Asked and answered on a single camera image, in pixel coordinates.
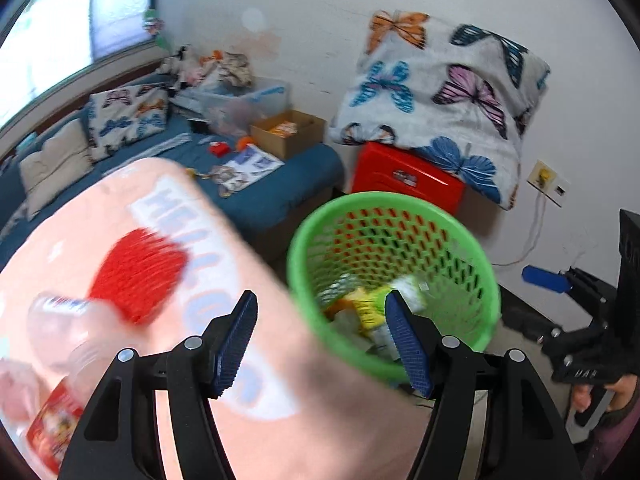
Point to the cardboard box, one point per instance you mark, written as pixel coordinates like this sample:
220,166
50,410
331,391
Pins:
287,137

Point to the white wall outlet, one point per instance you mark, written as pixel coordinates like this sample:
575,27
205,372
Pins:
547,182

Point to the butterfly print pillow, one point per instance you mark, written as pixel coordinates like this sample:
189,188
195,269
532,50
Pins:
127,117

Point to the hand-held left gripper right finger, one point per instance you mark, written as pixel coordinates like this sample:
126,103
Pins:
407,345

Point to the patterned cloth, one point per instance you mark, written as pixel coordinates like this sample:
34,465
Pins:
236,69

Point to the small black device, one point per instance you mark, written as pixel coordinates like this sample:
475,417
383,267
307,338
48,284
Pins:
197,125

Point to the clear plastic bottle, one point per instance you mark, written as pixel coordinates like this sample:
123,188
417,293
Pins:
55,320

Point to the person's right forearm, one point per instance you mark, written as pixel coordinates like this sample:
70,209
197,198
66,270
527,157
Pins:
620,442

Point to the blue sofa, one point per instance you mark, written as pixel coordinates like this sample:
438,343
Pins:
280,195

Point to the red plastic stool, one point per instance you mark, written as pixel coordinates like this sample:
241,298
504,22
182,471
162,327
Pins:
400,180

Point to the beige pillow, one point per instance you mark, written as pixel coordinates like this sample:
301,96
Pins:
52,162

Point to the orange plush toy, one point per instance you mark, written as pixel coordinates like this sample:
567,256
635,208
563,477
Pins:
215,57

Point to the small red toy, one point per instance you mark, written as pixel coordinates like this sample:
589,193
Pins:
218,149

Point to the colourful pinwheel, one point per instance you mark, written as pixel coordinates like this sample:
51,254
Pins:
152,22

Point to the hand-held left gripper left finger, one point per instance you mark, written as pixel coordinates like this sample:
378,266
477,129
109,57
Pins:
235,345

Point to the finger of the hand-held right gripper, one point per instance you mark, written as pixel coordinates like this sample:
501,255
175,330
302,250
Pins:
545,278
560,341

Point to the person's right hand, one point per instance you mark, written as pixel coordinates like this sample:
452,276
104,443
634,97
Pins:
581,402

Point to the clear plastic storage bin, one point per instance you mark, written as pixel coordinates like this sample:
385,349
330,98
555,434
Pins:
245,105

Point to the red printed cup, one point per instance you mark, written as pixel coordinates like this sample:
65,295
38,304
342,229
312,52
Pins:
50,420

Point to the window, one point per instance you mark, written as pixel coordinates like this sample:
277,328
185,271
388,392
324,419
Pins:
60,25

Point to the yellow snack wrapper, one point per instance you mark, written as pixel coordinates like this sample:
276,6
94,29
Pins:
367,310

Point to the green plastic basket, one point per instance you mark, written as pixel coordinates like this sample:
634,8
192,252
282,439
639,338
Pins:
310,240

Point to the red foam fruit net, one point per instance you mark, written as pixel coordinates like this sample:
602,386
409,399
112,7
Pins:
135,275

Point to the folded butterfly blanket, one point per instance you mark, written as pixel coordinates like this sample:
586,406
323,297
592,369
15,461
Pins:
440,90

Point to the clear plastic cup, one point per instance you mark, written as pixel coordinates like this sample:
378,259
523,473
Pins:
12,390

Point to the pink printed blanket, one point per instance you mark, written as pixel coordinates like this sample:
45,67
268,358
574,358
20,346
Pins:
340,410

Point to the small orange toy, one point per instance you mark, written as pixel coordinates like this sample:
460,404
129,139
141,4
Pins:
244,143

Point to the printed paper booklet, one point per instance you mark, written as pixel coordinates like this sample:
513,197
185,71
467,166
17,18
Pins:
245,165

